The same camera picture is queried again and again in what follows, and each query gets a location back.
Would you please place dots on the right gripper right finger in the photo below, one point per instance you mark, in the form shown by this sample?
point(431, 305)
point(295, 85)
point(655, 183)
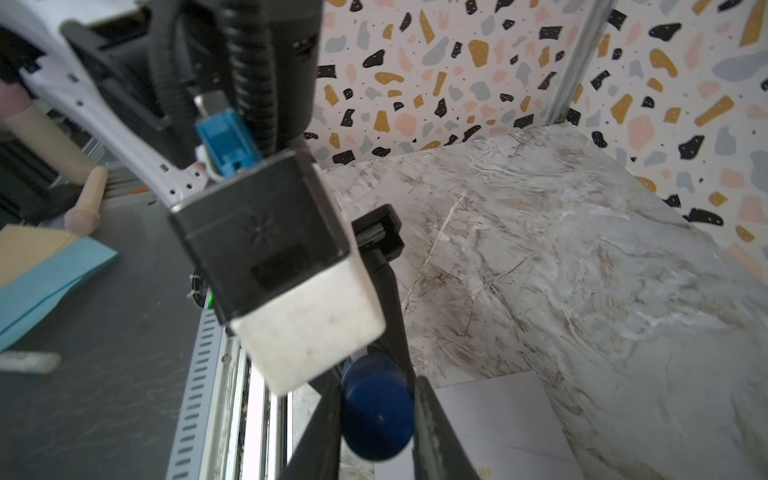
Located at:
point(437, 452)

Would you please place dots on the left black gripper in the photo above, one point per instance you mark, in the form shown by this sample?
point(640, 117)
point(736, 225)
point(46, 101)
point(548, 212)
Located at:
point(378, 239)

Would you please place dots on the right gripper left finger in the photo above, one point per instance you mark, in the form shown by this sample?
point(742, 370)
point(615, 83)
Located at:
point(317, 455)

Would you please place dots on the blue white glue stick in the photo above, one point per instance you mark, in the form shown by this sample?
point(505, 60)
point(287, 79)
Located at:
point(377, 415)

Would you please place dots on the pale lilac envelope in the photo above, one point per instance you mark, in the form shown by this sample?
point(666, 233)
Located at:
point(508, 428)

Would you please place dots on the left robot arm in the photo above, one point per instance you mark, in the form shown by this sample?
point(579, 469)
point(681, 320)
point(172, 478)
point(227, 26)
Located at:
point(131, 78)

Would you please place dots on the white spare glue stick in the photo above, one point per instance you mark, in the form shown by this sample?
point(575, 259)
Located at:
point(29, 362)

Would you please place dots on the beige blue paper stack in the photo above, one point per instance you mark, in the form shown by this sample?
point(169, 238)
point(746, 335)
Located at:
point(39, 266)

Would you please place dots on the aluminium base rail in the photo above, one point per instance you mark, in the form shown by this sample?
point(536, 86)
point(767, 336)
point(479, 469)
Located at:
point(230, 425)

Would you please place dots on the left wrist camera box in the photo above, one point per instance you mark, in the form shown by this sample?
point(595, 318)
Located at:
point(278, 254)

